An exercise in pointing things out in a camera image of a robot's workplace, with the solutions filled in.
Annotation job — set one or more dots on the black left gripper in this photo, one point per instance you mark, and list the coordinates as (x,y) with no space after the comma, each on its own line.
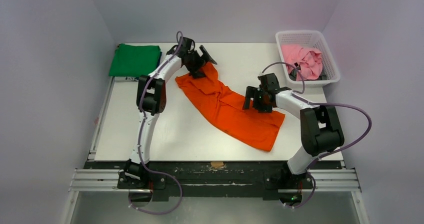
(195,71)

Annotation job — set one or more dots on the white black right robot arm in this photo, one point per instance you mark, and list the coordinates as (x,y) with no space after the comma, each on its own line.
(321,131)

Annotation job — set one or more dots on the brown tape piece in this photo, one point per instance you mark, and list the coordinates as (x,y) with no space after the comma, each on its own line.
(217,164)

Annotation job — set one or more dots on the orange t shirt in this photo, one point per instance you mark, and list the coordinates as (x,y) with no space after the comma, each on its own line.
(222,108)

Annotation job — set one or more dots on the aluminium front frame rail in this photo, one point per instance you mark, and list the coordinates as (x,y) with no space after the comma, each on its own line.
(107,180)

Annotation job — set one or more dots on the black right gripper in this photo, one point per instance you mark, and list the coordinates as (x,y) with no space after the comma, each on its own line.
(255,97)

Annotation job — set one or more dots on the dark grey shirt in basket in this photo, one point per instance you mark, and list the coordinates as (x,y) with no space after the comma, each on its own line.
(293,75)

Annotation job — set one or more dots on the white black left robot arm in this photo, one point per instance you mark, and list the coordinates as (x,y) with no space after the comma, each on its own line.
(151,98)

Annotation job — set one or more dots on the pink t shirt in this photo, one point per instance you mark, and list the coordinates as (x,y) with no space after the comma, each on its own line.
(309,59)

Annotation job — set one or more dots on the folded green t shirt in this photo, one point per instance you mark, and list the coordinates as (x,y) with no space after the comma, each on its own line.
(134,61)

